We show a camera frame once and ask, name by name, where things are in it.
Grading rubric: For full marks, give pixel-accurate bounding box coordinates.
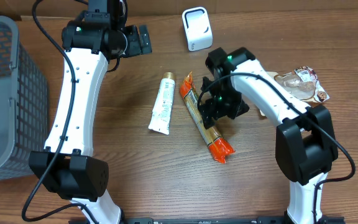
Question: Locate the grey plastic mesh basket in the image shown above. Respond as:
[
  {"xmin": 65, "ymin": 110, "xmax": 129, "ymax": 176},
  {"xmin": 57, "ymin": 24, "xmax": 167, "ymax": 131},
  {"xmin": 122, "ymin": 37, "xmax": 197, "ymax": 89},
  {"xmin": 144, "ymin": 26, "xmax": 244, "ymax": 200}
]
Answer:
[{"xmin": 0, "ymin": 16, "xmax": 49, "ymax": 180}]

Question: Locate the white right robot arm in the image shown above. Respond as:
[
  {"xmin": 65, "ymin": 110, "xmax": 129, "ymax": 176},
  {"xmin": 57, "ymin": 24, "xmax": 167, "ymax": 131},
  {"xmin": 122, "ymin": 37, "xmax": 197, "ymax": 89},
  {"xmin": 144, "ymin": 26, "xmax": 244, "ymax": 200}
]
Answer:
[{"xmin": 198, "ymin": 47, "xmax": 344, "ymax": 223}]

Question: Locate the orange spaghetti pasta packet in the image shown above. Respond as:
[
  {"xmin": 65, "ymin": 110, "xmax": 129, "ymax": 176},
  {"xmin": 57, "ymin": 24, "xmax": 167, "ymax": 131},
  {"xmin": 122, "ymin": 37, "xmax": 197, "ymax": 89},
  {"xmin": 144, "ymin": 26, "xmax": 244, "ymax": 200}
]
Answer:
[{"xmin": 180, "ymin": 72, "xmax": 235, "ymax": 164}]

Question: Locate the white gold-capped tube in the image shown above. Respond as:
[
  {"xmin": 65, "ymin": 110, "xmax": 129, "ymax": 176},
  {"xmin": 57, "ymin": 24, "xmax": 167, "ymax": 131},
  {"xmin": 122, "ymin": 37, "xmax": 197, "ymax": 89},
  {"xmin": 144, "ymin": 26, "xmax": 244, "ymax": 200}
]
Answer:
[{"xmin": 149, "ymin": 72, "xmax": 175, "ymax": 135}]

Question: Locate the white barcode scanner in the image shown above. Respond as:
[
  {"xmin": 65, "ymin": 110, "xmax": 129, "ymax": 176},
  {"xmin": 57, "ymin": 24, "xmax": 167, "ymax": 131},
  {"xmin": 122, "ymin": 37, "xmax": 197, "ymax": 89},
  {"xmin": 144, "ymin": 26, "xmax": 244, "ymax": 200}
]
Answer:
[{"xmin": 181, "ymin": 7, "xmax": 213, "ymax": 52}]

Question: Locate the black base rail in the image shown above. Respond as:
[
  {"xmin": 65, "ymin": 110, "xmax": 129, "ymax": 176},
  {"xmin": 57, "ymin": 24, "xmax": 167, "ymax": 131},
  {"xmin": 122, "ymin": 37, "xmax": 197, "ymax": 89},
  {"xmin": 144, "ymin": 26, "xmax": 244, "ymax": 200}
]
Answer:
[{"xmin": 68, "ymin": 216, "xmax": 345, "ymax": 224}]

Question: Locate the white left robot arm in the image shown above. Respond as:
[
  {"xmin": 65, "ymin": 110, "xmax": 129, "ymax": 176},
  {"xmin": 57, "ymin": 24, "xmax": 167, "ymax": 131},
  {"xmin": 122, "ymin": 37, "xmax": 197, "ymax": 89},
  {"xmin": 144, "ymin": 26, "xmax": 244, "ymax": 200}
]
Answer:
[{"xmin": 29, "ymin": 1, "xmax": 152, "ymax": 223}]

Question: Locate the beige brown snack pouch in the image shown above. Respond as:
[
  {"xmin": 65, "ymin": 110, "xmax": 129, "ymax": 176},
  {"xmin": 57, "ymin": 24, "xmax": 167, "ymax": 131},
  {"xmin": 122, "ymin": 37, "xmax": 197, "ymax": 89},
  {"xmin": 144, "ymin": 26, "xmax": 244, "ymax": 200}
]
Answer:
[{"xmin": 267, "ymin": 66, "xmax": 329, "ymax": 103}]

